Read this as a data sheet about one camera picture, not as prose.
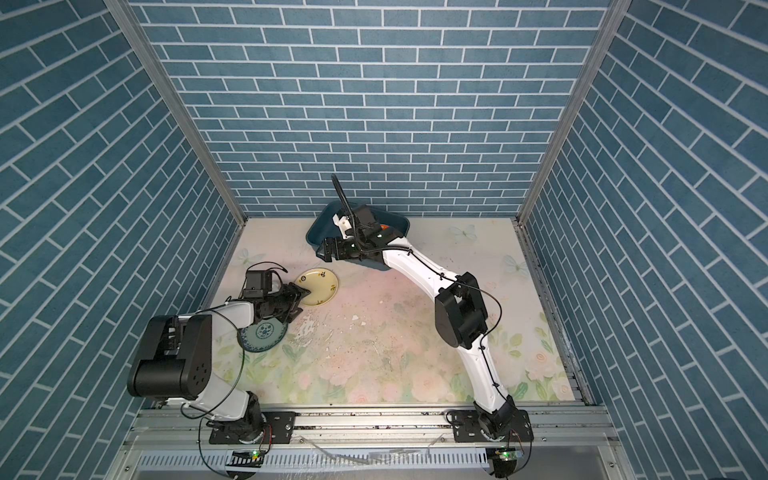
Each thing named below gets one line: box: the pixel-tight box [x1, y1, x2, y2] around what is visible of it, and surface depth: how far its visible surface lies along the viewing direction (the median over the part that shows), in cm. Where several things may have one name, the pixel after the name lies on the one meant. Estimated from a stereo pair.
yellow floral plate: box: [294, 267, 339, 306], surface depth 101 cm
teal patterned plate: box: [237, 317, 288, 353], surface depth 90 cm
